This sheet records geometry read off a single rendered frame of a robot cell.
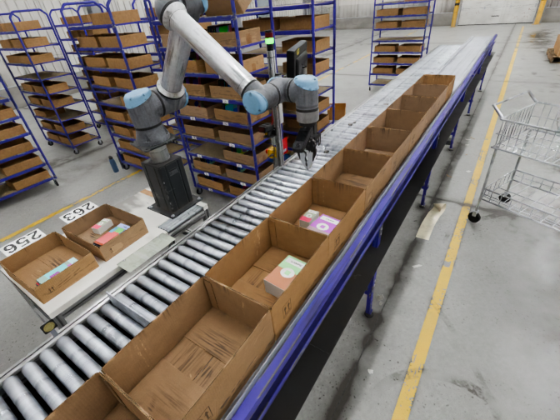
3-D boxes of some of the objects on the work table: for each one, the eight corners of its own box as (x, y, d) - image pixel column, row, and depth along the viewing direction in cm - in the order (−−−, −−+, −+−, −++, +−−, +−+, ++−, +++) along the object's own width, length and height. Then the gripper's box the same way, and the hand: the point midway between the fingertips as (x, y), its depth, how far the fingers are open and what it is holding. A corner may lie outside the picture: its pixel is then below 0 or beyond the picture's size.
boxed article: (94, 233, 188) (91, 227, 185) (107, 223, 195) (104, 217, 192) (100, 235, 186) (97, 229, 183) (113, 225, 193) (111, 219, 190)
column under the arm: (147, 208, 207) (129, 163, 188) (177, 190, 224) (164, 147, 205) (172, 219, 193) (157, 172, 175) (203, 198, 210) (191, 153, 192)
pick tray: (62, 244, 182) (54, 230, 177) (100, 266, 164) (92, 252, 158) (8, 276, 163) (-3, 262, 158) (43, 305, 145) (32, 290, 139)
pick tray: (111, 216, 203) (105, 202, 197) (149, 232, 185) (143, 218, 179) (68, 241, 184) (60, 227, 178) (106, 262, 166) (98, 247, 160)
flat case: (37, 282, 155) (35, 280, 154) (75, 258, 167) (73, 257, 167) (49, 292, 148) (47, 291, 147) (87, 267, 161) (87, 265, 160)
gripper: (322, 117, 129) (322, 165, 140) (302, 116, 133) (305, 162, 145) (314, 124, 123) (315, 173, 134) (293, 122, 127) (296, 170, 138)
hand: (307, 167), depth 137 cm, fingers closed
